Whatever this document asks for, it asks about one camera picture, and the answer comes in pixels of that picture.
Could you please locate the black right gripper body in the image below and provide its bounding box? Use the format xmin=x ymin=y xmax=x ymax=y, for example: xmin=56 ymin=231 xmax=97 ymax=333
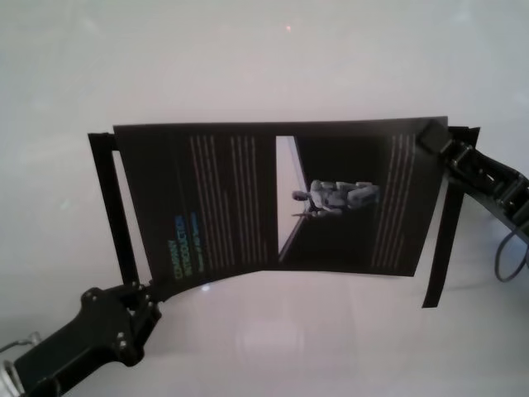
xmin=440 ymin=138 xmax=529 ymax=232

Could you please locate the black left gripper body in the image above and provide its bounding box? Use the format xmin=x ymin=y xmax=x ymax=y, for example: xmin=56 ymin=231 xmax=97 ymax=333
xmin=20 ymin=283 xmax=162 ymax=397

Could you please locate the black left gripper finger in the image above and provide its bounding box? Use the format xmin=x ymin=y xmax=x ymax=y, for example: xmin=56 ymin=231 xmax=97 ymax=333
xmin=142 ymin=280 xmax=166 ymax=309

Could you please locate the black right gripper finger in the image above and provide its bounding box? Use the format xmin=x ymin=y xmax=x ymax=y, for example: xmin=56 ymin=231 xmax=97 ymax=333
xmin=417 ymin=120 xmax=451 ymax=153

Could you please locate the black company introduction poster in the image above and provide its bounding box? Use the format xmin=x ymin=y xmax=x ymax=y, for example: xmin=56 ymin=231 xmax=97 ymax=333
xmin=112 ymin=116 xmax=450 ymax=305

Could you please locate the grey left gripper cable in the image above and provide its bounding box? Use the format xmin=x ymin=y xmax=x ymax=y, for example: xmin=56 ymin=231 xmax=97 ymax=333
xmin=0 ymin=333 xmax=41 ymax=352

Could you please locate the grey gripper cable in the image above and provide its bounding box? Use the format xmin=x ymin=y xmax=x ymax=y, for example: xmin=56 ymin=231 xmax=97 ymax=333
xmin=0 ymin=333 xmax=41 ymax=352
xmin=494 ymin=229 xmax=529 ymax=283

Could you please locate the grey right gripper cable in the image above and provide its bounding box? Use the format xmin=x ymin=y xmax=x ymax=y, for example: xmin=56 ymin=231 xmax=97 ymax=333
xmin=494 ymin=229 xmax=529 ymax=283

